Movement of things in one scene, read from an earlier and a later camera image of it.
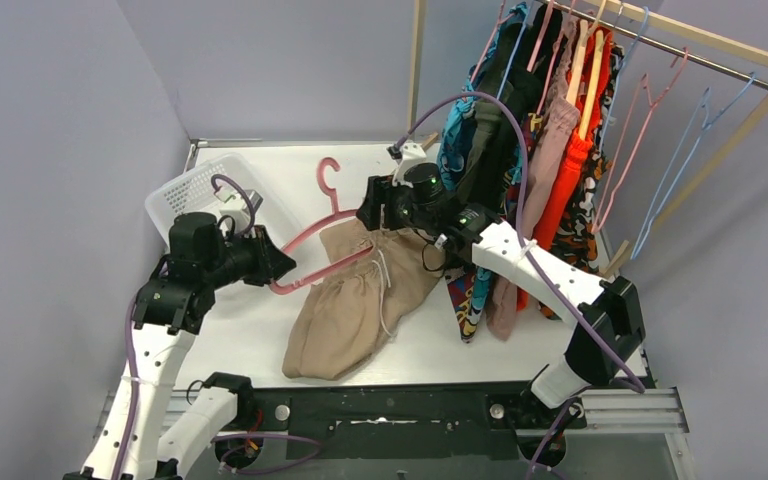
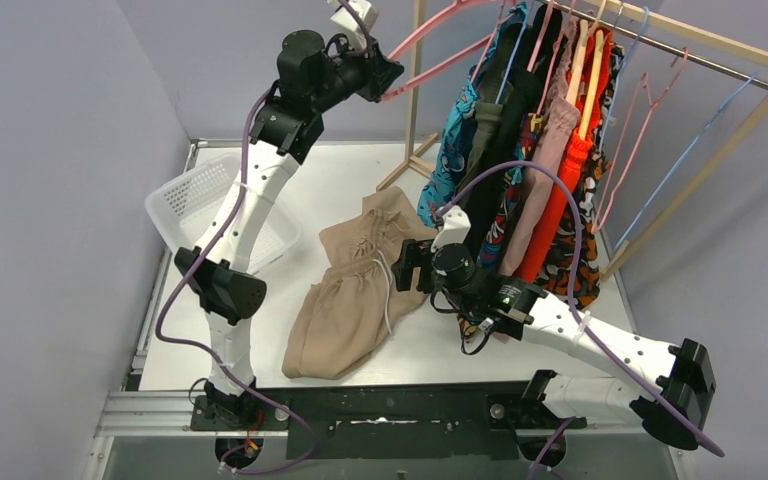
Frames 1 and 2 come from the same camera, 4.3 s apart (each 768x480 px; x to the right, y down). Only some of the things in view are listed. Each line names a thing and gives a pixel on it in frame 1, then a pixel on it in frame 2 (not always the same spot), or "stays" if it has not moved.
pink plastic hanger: x=277 y=289 to x=484 y=44
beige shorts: x=345 y=319 stays
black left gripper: x=259 y=255 to x=376 y=72
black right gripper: x=382 y=192 to x=415 y=254
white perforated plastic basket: x=192 y=193 stays
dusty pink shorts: x=553 y=123 stays
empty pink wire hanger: x=603 y=205 stays
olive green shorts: x=488 y=115 stays
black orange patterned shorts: x=576 y=240 stays
